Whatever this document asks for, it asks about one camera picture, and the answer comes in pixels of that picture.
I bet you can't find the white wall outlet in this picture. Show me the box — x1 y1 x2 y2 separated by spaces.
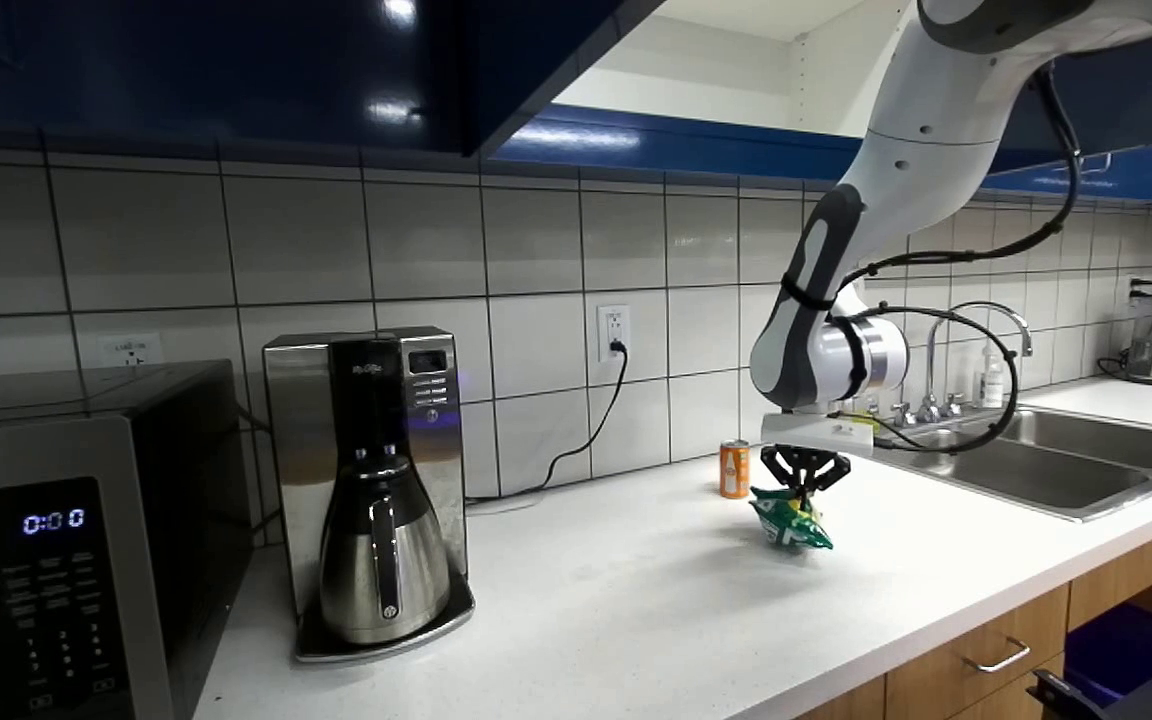
594 301 636 371
111 333 159 379

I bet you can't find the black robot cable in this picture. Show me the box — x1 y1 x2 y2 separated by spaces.
787 59 1089 459

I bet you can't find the black power cord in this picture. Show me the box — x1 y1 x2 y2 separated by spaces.
467 341 636 506

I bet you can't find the green chips packet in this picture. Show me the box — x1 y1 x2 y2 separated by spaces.
749 483 840 555

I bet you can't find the blue bin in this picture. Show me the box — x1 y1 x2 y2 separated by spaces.
1066 600 1152 710

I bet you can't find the steel coffee carafe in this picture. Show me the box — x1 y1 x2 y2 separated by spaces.
315 443 458 652

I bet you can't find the blue cabinet door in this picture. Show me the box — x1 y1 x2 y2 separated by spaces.
450 0 669 164
999 36 1152 177

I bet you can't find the orange drink can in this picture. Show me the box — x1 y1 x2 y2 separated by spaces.
716 435 755 502

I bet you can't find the black microwave oven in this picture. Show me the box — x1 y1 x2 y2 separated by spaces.
0 354 255 720

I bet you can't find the stainless steel sink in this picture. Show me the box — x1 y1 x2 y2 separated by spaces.
872 401 1152 521

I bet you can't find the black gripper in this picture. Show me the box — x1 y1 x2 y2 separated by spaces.
759 443 856 521

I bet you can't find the wooden base cabinet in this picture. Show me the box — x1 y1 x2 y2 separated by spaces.
801 513 1152 720

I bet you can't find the blue wall cabinet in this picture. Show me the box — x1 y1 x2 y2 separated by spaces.
0 0 1152 210

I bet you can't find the black coffee maker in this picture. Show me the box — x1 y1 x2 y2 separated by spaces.
260 322 482 668

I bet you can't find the metal drawer handle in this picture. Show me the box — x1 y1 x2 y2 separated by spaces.
962 637 1035 681

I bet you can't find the chrome sink faucet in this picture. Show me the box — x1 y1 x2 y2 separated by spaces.
916 294 1035 429

